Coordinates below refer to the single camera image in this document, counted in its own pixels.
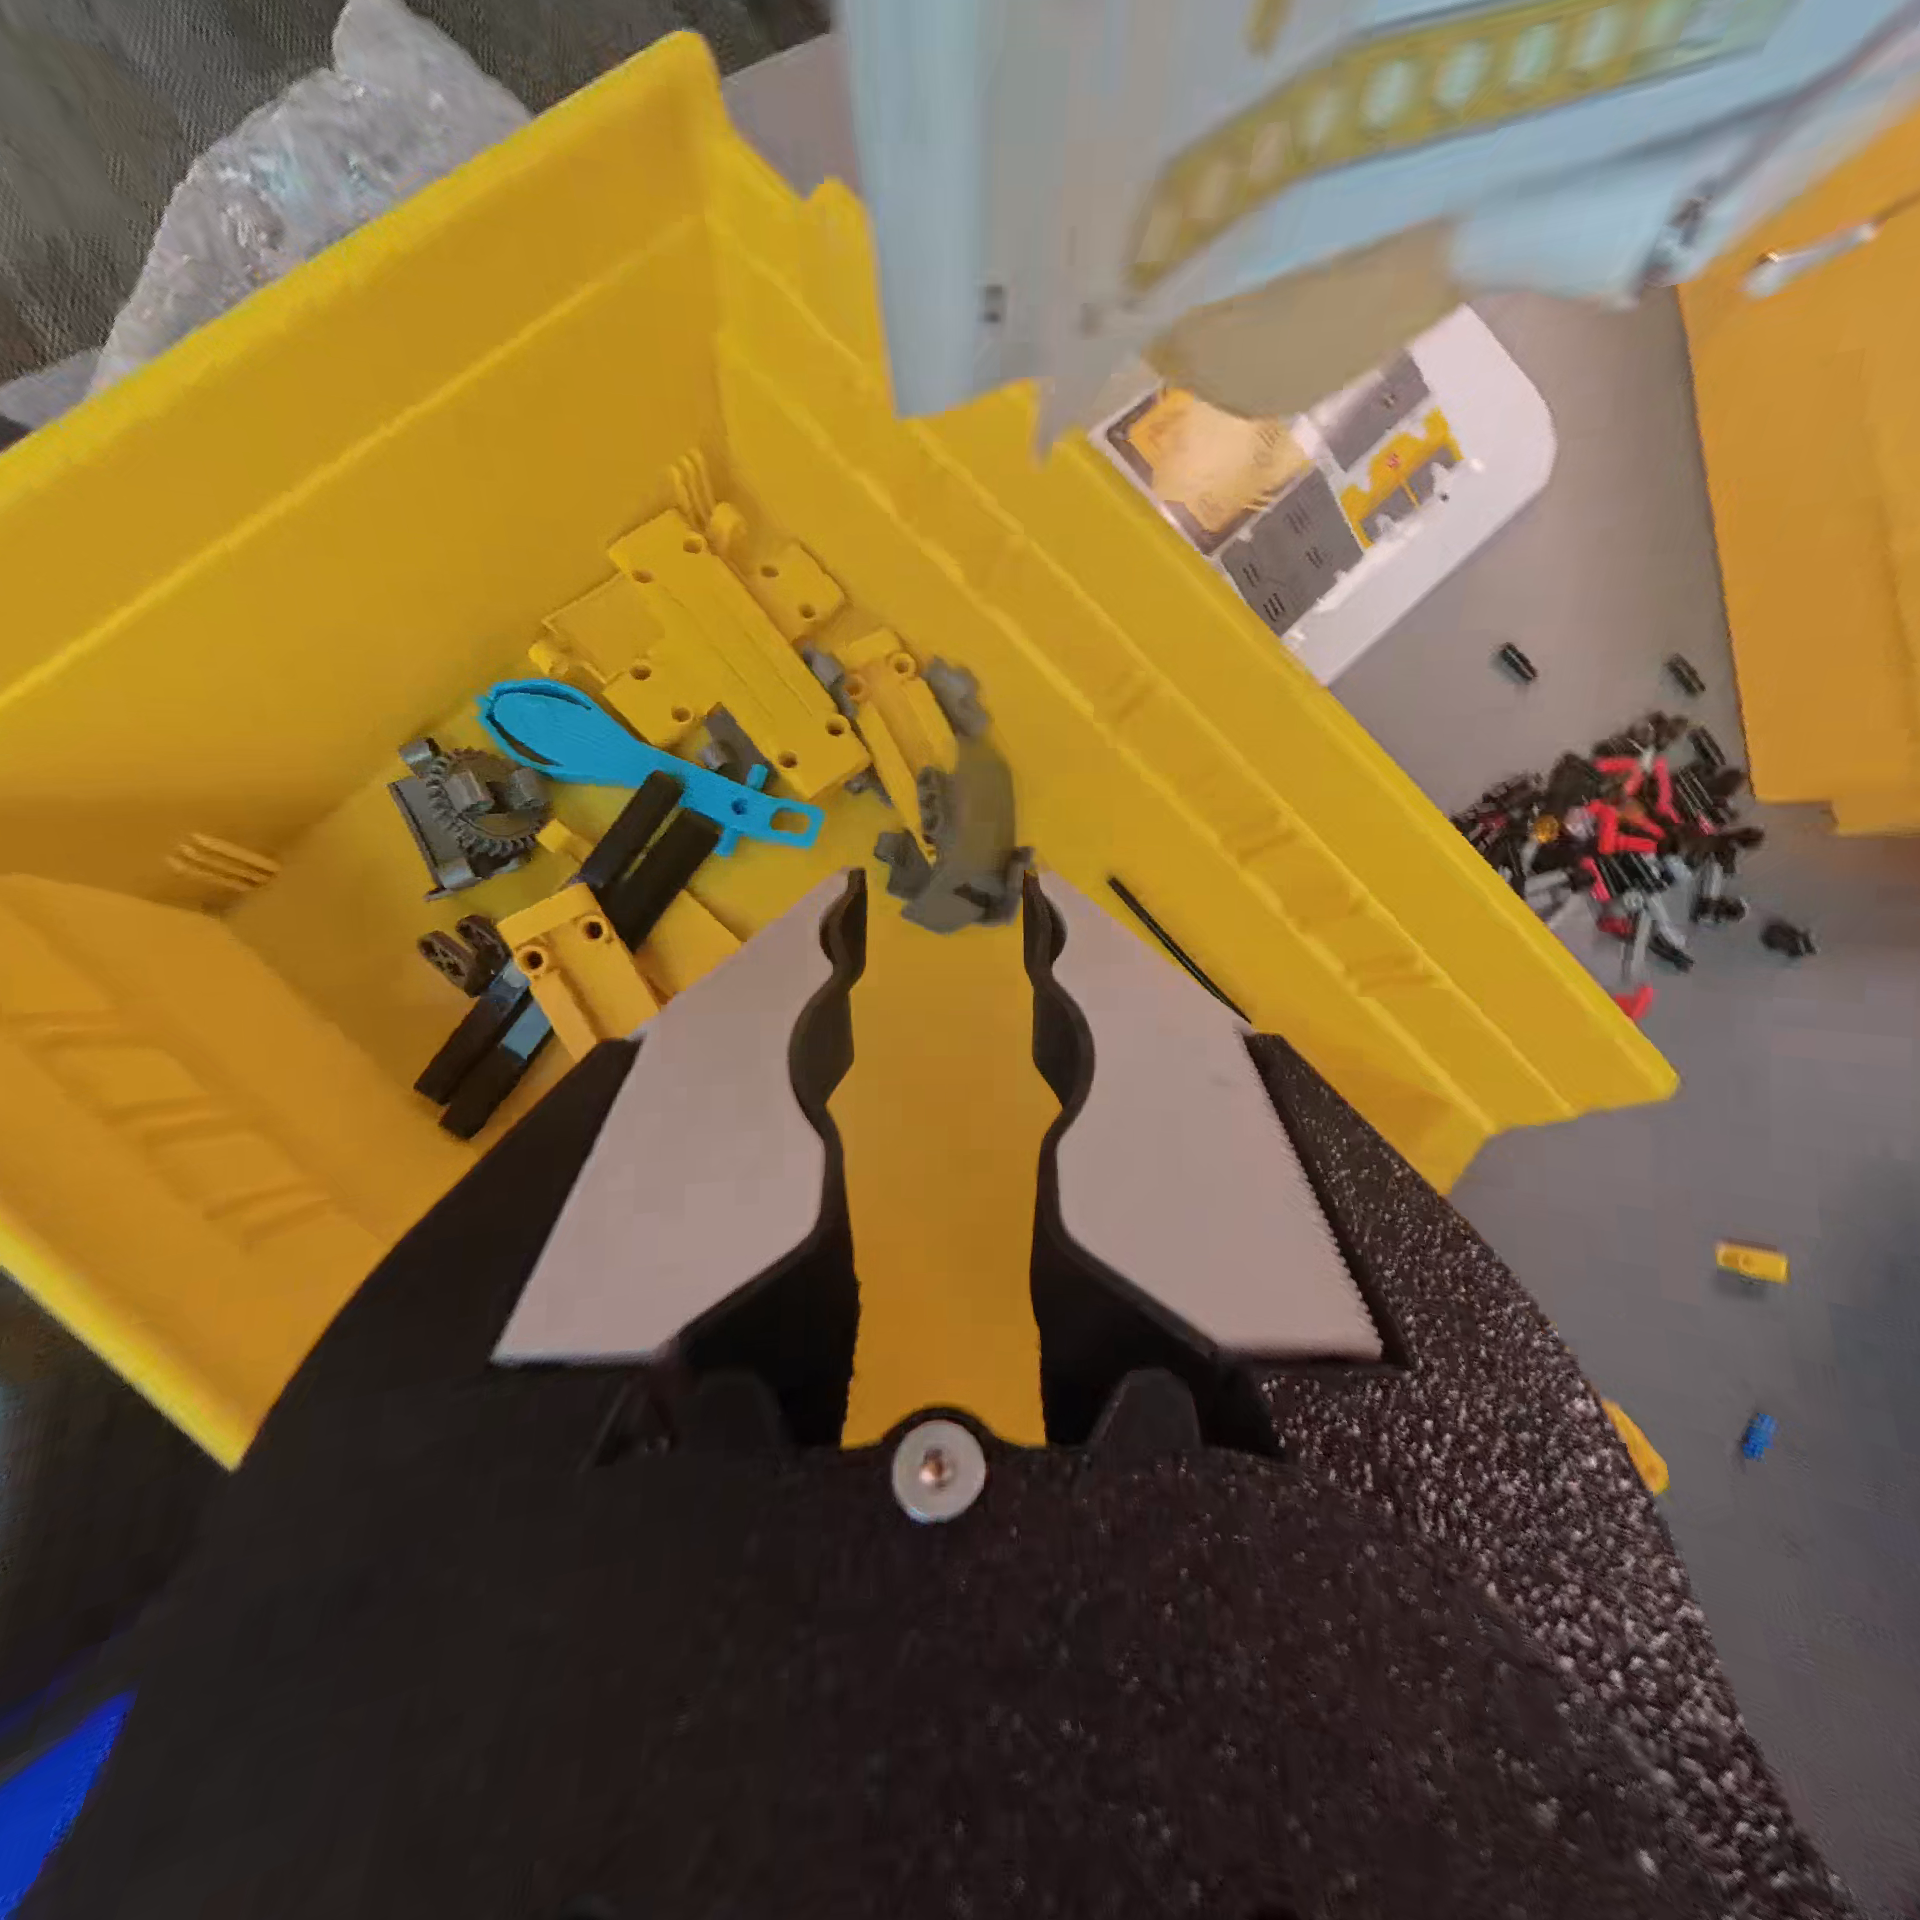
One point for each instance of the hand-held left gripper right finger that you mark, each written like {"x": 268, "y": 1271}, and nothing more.
{"x": 1201, "y": 1201}

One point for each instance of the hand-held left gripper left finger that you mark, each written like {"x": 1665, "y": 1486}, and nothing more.
{"x": 676, "y": 1201}

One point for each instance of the lego gear parts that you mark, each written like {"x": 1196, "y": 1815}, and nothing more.
{"x": 706, "y": 661}

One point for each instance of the small yellow lego connector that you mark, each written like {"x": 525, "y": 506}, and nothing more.
{"x": 1748, "y": 1262}

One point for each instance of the small blue lego pin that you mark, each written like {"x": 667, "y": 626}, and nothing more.
{"x": 1757, "y": 1435}

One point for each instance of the yellow storage bin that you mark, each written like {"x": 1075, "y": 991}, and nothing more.
{"x": 1802, "y": 527}
{"x": 301, "y": 601}

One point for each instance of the blue storage bin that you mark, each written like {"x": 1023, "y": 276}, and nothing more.
{"x": 60, "y": 1787}

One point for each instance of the small yellow lego piece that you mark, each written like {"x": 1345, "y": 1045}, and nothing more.
{"x": 1635, "y": 1449}

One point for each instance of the pile of lego pins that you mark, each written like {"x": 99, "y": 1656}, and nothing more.
{"x": 1619, "y": 811}

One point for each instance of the lego instruction booklet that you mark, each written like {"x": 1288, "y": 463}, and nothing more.
{"x": 1278, "y": 494}

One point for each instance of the bubble wrap sheet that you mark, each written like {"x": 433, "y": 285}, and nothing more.
{"x": 301, "y": 166}

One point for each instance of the open instruction manual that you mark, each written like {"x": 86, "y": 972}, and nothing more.
{"x": 1350, "y": 89}

